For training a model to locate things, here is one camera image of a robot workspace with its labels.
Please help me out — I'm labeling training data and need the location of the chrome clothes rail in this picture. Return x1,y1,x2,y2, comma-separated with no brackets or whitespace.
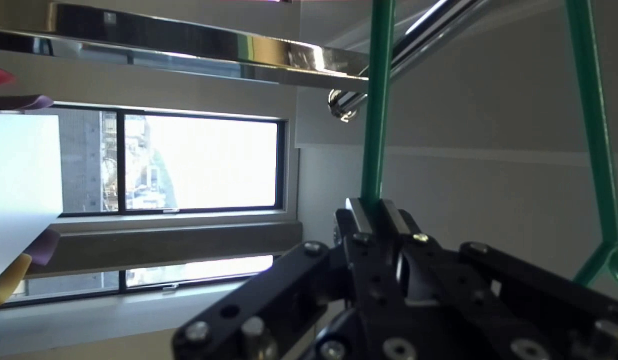
0,0,497,123

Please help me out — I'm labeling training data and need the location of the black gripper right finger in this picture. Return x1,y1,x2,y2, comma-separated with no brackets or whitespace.
381,199,431,247

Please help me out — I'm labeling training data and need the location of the white table with hanger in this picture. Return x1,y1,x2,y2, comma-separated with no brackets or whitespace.
0,114,62,273

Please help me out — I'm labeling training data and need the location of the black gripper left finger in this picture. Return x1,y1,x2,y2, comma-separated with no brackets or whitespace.
336,198,376,263

